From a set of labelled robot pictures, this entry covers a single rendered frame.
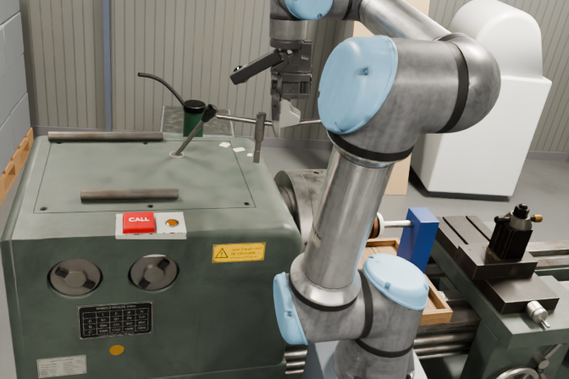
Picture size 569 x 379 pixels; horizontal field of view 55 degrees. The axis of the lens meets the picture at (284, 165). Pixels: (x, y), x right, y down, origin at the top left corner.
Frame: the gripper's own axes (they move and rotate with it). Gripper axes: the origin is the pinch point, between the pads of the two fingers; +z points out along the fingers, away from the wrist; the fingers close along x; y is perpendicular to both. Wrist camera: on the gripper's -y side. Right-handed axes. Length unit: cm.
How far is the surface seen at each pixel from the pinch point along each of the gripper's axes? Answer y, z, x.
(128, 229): -26.0, 13.2, -23.0
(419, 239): 40, 39, 24
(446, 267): 53, 55, 36
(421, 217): 40, 33, 26
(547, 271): 91, 64, 51
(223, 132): -52, 86, 234
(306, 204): 7.8, 20.5, 6.3
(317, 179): 10.2, 17.6, 14.6
